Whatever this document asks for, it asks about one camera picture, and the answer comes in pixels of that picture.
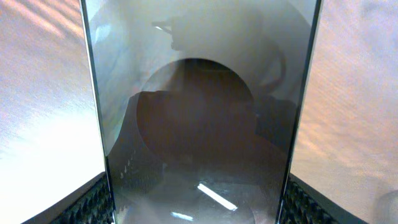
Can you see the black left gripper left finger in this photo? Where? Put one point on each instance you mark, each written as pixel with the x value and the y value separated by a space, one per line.
pixel 89 204

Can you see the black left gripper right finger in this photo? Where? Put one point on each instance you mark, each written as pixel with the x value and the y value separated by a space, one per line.
pixel 302 204

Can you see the silver smartphone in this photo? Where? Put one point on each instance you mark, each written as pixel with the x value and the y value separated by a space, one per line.
pixel 198 104

